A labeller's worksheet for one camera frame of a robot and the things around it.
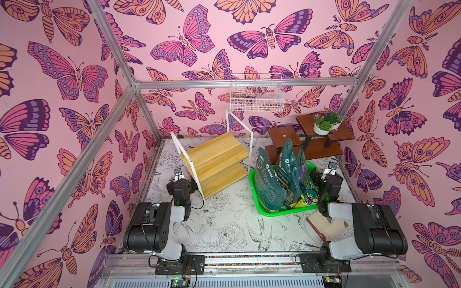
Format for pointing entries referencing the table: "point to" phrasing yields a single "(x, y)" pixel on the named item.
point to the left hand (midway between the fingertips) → (184, 176)
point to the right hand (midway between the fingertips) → (321, 169)
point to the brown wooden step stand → (316, 146)
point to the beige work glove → (331, 230)
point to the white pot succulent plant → (323, 125)
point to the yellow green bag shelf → (310, 198)
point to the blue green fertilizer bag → (308, 183)
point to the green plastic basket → (251, 180)
